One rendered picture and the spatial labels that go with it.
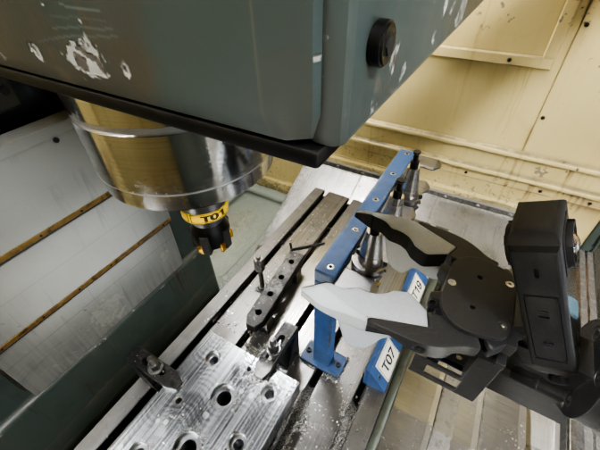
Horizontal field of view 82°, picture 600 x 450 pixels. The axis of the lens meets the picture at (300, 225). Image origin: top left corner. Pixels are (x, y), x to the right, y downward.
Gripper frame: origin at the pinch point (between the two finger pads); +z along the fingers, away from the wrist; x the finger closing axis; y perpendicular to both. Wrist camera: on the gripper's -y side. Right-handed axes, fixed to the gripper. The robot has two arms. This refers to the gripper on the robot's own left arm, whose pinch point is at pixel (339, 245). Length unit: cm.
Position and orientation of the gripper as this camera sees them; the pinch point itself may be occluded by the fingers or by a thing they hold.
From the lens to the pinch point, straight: 29.4
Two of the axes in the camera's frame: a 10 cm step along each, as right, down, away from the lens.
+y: -0.1, 7.3, 6.8
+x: 5.1, -5.8, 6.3
